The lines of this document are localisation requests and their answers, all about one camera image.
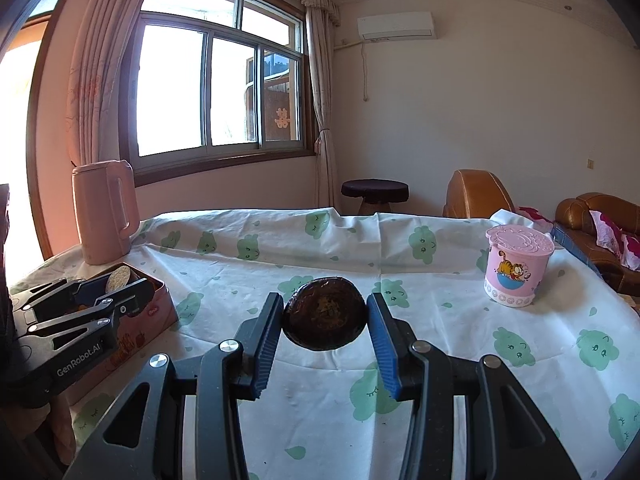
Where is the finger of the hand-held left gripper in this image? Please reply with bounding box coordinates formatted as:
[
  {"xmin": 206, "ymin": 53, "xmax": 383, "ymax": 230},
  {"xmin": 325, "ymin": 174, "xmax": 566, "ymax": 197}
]
[
  {"xmin": 11, "ymin": 277, "xmax": 109, "ymax": 326},
  {"xmin": 27, "ymin": 276, "xmax": 156, "ymax": 349}
]

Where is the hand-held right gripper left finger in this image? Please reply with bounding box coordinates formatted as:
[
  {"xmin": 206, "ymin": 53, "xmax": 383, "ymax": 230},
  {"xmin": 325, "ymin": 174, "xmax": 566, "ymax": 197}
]
[{"xmin": 62, "ymin": 291, "xmax": 285, "ymax": 480}]

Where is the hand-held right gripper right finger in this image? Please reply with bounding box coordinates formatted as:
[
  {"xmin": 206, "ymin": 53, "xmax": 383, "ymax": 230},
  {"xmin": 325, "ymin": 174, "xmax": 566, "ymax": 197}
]
[{"xmin": 366, "ymin": 291, "xmax": 583, "ymax": 480}]

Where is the small jar with cork lid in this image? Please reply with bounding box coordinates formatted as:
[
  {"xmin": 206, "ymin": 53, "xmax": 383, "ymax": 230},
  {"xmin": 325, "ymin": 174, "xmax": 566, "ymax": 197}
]
[{"xmin": 105, "ymin": 266, "xmax": 132, "ymax": 292}]

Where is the pink tin box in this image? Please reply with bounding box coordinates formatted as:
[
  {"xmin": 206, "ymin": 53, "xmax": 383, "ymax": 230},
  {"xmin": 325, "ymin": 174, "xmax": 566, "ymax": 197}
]
[{"xmin": 65, "ymin": 261, "xmax": 180, "ymax": 406}]

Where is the round dark wrinkled fruit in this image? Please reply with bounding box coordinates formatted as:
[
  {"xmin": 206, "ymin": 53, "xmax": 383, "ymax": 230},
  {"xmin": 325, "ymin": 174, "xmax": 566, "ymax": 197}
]
[{"xmin": 282, "ymin": 277, "xmax": 367, "ymax": 352}]

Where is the pink electric kettle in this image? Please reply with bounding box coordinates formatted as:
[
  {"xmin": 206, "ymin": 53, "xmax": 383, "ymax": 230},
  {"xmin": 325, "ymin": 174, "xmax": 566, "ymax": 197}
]
[{"xmin": 71, "ymin": 160, "xmax": 141, "ymax": 266}]

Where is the pink cartoon cup with lid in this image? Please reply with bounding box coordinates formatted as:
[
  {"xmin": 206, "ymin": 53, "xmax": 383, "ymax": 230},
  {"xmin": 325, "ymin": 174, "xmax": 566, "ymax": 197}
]
[{"xmin": 483, "ymin": 225, "xmax": 556, "ymax": 309}]

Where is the dark round stool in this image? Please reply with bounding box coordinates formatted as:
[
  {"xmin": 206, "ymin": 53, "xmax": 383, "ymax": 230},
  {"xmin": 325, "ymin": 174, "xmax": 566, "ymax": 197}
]
[{"xmin": 341, "ymin": 179, "xmax": 410, "ymax": 216}]

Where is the brown leather armchair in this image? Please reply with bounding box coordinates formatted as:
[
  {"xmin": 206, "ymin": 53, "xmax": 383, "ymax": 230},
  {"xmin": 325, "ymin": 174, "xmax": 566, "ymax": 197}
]
[{"xmin": 442, "ymin": 169, "xmax": 516, "ymax": 219}]

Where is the red floral cloth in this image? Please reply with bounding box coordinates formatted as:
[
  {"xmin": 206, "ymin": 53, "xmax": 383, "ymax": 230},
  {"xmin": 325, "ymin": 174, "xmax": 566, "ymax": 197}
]
[{"xmin": 517, "ymin": 206, "xmax": 553, "ymax": 233}]

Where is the sliding window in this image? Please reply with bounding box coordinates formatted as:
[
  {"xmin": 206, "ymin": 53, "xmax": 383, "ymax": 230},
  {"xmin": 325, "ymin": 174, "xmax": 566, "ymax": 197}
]
[{"xmin": 120, "ymin": 0, "xmax": 311, "ymax": 186}]

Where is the blue plaid cloth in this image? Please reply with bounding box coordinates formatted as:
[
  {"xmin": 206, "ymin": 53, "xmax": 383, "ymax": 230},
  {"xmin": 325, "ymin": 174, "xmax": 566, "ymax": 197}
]
[{"xmin": 550, "ymin": 222, "xmax": 608, "ymax": 281}]

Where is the brown leather sofa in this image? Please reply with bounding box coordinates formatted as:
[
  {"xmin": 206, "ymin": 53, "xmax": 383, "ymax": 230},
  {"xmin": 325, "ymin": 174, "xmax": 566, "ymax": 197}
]
[{"xmin": 555, "ymin": 192, "xmax": 640, "ymax": 296}]

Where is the pink curtain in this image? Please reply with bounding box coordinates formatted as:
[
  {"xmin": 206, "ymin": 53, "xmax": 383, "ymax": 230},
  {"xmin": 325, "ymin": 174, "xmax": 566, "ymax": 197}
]
[{"xmin": 65, "ymin": 0, "xmax": 168, "ymax": 171}]

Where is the beige curtain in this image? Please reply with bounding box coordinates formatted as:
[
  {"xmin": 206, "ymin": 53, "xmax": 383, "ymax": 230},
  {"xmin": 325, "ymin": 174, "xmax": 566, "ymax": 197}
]
[{"xmin": 305, "ymin": 7, "xmax": 341, "ymax": 208}]

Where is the floral cushion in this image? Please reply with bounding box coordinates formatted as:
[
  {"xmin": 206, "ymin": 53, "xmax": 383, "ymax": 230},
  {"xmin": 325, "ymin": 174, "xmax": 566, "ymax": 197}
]
[
  {"xmin": 590, "ymin": 210, "xmax": 627, "ymax": 252},
  {"xmin": 620, "ymin": 232, "xmax": 640, "ymax": 273}
]

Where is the air conditioner pipe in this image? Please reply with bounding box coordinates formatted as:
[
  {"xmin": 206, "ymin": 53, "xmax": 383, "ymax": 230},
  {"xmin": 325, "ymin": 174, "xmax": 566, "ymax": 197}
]
[{"xmin": 334, "ymin": 40, "xmax": 373, "ymax": 103}]

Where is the white air conditioner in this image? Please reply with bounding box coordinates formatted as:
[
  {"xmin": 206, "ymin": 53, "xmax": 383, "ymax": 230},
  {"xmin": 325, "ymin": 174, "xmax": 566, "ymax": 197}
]
[{"xmin": 357, "ymin": 12, "xmax": 437, "ymax": 41}]

